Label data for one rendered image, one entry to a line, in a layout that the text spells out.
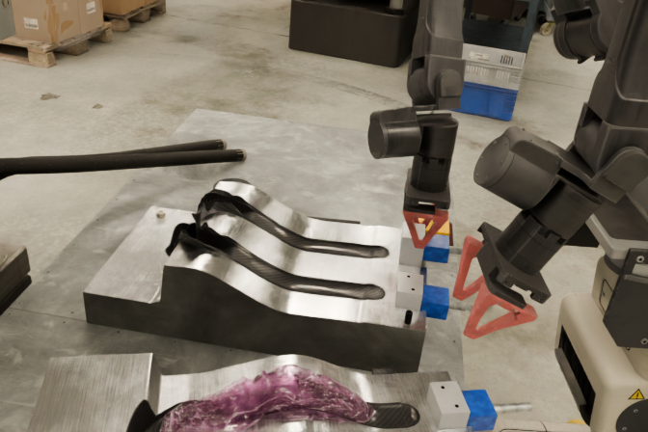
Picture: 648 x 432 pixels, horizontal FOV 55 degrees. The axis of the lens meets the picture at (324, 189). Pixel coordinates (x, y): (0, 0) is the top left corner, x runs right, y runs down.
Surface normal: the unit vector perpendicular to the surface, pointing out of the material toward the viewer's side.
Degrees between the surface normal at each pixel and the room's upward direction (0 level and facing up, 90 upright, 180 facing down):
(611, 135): 90
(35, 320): 0
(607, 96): 90
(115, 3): 90
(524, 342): 0
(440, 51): 66
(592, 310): 8
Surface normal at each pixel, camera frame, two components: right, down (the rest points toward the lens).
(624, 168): -0.01, 0.47
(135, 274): 0.08, -0.88
